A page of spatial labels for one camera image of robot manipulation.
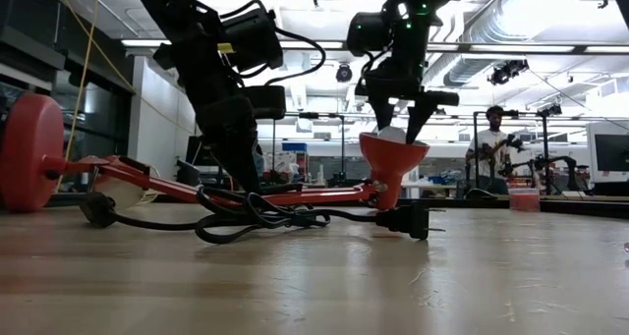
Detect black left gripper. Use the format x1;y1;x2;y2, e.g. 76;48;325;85
199;96;305;195

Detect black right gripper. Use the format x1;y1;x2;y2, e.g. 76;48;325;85
363;74;461;144

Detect white light bulb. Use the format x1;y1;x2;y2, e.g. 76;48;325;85
376;126;409;144

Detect black lamp power cord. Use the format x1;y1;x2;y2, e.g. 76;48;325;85
78;185;447;246

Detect cream wire basket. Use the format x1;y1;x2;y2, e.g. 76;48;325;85
91;153;161;211

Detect red desk lamp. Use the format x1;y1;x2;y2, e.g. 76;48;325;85
0;92;431;213

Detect dark bin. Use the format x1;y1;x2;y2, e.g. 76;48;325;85
176;158;200;187

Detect person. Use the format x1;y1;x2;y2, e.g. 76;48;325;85
465;105;525;196

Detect black ceiling spotlight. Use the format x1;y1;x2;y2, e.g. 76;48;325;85
487;58;531;86

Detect long ceiling light strip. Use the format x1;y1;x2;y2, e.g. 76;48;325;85
121;38;629;54

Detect pink plastic container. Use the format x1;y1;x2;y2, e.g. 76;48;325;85
508;187;541;212

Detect white-framed monitor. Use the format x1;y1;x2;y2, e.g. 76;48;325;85
587;121;629;183

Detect dark storage shelf unit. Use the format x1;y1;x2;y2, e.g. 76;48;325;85
0;20;134;195

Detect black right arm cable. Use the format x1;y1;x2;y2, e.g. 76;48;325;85
361;49;389;84

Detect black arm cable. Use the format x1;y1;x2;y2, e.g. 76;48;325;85
218;0;326;88
361;49;389;84

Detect black metal stand frame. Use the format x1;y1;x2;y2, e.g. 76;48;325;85
472;102;564;195

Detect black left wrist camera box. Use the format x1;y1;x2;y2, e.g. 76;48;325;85
240;84;287;121

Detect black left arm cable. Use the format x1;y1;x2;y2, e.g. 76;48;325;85
218;0;326;88

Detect yellow cable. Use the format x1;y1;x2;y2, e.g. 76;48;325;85
52;0;139;194

